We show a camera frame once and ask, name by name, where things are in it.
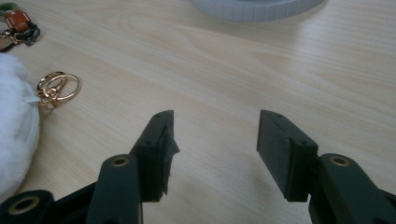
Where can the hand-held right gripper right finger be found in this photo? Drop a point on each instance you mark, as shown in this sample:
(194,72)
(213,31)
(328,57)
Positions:
(280,155)

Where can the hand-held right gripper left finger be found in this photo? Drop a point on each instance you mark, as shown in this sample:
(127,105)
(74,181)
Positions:
(152,168)

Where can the white ribbed round coaster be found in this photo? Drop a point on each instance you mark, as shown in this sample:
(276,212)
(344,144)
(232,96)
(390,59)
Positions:
(255,11)

